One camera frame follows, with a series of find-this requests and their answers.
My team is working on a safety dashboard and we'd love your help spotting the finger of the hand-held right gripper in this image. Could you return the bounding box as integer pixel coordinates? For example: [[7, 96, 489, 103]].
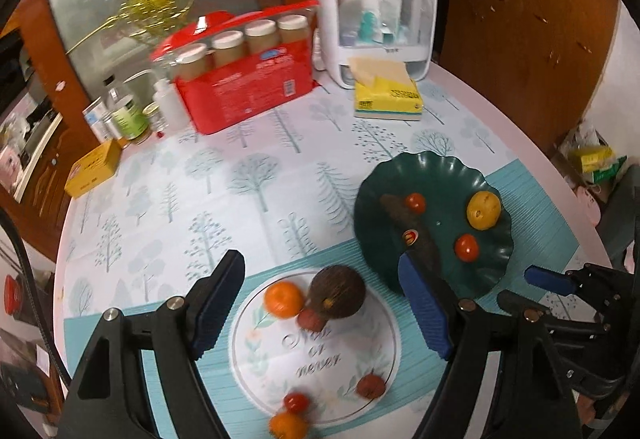
[[524, 264, 629, 298], [497, 290, 604, 336]]

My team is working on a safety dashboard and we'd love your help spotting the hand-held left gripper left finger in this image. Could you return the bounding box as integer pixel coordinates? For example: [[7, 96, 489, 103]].
[[59, 249, 246, 439]]

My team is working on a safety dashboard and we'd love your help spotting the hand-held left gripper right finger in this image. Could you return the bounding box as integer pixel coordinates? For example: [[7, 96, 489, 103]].
[[397, 251, 583, 439]]

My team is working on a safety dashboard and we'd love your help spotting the large orange tangerine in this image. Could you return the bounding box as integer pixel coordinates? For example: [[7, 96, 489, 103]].
[[263, 281, 306, 318]]

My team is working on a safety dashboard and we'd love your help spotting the dark brown avocado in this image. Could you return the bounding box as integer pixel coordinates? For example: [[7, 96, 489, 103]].
[[305, 265, 367, 321]]

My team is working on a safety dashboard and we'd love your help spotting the red lychee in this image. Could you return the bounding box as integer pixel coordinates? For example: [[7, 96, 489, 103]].
[[297, 308, 327, 332], [356, 373, 387, 399]]

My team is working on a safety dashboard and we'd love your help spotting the dark green scalloped plate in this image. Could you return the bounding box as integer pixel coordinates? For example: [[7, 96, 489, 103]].
[[352, 150, 515, 297]]

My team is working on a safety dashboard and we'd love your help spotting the small orange tangerine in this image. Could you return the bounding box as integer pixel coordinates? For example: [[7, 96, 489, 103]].
[[268, 411, 309, 439]]

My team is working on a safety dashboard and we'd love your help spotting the teal striped placemat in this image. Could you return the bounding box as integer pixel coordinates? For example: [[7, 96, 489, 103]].
[[62, 158, 608, 439]]

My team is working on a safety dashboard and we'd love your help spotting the pink slipper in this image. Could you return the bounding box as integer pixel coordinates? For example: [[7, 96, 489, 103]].
[[575, 186, 603, 230]]

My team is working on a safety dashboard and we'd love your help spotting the overripe dark banana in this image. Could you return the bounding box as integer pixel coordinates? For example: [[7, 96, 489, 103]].
[[379, 193, 443, 282]]

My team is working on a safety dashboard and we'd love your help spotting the yellow passion fruit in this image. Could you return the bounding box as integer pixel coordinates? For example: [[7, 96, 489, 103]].
[[466, 190, 502, 231]]

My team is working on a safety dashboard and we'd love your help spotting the grey chair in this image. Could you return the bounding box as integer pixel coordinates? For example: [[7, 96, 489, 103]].
[[597, 179, 640, 265]]

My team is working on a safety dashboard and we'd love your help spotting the yellow green bag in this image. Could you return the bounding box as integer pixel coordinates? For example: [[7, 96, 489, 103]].
[[560, 119, 628, 185]]

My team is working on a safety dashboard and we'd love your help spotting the yellow cardboard box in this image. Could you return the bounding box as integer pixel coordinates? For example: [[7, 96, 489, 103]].
[[64, 139, 123, 197]]

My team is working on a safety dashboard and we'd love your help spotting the small glass jar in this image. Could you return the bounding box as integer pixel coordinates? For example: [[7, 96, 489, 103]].
[[142, 103, 163, 132]]

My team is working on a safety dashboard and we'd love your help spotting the white squeeze bottle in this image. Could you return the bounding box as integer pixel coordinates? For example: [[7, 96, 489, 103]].
[[152, 79, 188, 132]]

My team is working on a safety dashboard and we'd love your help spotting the green label jar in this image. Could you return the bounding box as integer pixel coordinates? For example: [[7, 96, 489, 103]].
[[111, 94, 151, 142]]

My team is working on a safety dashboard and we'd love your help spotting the yellow tissue pack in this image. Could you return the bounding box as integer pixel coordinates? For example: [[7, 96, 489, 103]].
[[348, 56, 425, 122]]

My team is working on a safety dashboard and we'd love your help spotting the red gift box of jars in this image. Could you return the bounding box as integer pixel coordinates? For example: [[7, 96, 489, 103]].
[[150, 0, 321, 136]]

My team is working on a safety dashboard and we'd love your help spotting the blue and white box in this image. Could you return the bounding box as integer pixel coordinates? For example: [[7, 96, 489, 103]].
[[82, 99, 113, 142]]

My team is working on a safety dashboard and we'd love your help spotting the clear glass bottle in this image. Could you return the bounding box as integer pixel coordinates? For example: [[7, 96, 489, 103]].
[[102, 76, 123, 120]]

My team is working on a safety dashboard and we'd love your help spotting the teal label bottle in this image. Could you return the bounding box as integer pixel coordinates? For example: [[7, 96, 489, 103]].
[[357, 0, 383, 42]]

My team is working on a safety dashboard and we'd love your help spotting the white cosmetics storage box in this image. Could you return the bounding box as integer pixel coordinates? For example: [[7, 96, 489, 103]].
[[314, 0, 438, 87]]

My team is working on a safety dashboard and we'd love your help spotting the frosted glass door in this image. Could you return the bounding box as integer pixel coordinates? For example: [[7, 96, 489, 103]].
[[42, 0, 351, 85]]

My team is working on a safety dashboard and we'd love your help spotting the black cable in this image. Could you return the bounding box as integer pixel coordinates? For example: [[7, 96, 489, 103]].
[[0, 209, 71, 380]]

